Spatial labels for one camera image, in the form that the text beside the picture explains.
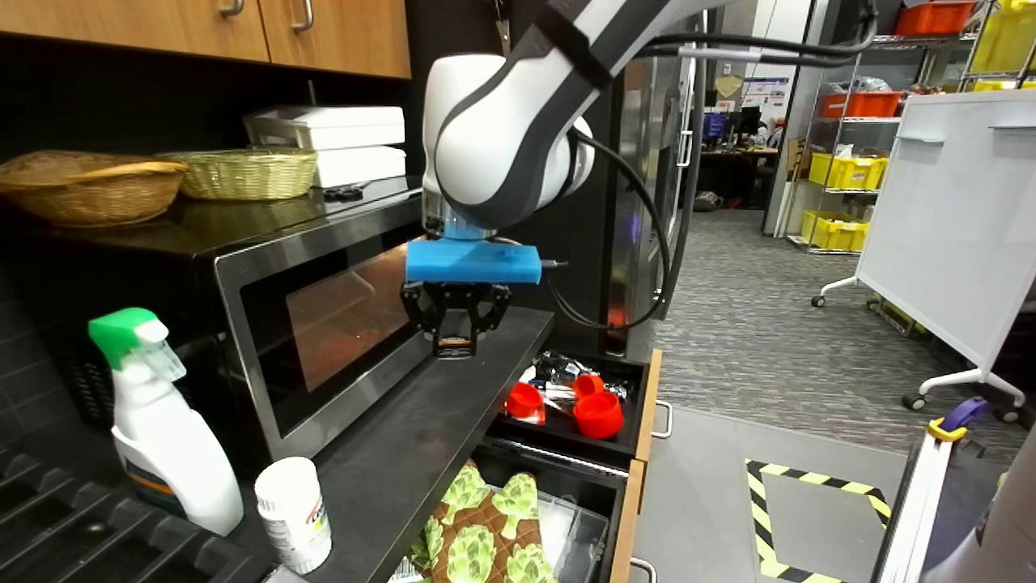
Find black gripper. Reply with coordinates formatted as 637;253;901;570
401;282;512;335

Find stainless steel microwave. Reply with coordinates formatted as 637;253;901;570
43;185;429;470

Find dark kitchen countertop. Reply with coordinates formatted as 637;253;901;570
304;308;553;583

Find right open wooden drawer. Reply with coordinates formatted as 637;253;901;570
490;348;666;470

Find open wooden drawer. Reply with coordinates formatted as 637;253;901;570
405;461;645;583
490;348;666;470

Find red cup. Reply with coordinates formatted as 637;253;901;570
573;391;626;439

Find stainless steel refrigerator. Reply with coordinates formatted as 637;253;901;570
407;0;714;358

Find left open wooden drawer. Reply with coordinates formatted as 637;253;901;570
405;461;645;583

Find green patterned oven mitt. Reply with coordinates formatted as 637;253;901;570
407;463;556;583

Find small white bottle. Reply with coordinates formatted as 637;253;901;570
251;457;331;572

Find green wicker bowl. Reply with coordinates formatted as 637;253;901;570
165;148;316;202

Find upper wooden cabinets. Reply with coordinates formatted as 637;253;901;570
0;0;412;82

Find white green spray bottle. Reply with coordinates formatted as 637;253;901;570
88;308;244;535

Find brown wicker bowl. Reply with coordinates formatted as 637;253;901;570
0;148;185;229

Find yellow storage bins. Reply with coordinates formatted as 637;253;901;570
809;152;888;195

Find red storage bin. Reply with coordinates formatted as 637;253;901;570
818;90;904;118

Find white rolling whiteboard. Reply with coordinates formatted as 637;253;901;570
809;90;1036;421

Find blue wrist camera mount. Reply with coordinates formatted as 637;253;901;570
405;237;551;286

